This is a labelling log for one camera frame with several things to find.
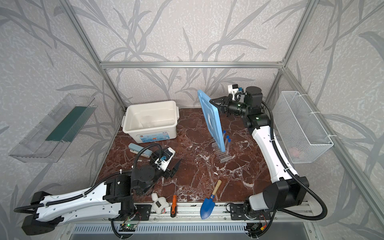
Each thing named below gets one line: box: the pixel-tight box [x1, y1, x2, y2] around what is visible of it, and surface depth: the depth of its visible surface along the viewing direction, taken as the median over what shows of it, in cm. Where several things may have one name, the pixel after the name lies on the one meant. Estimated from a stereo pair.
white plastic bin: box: [121, 100, 180, 144], surface depth 101 cm
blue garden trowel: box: [200, 179, 222, 220], surface depth 77 cm
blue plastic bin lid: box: [197, 89, 226, 153], surface depth 74 cm
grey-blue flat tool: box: [128, 143, 153, 158], surface depth 94 cm
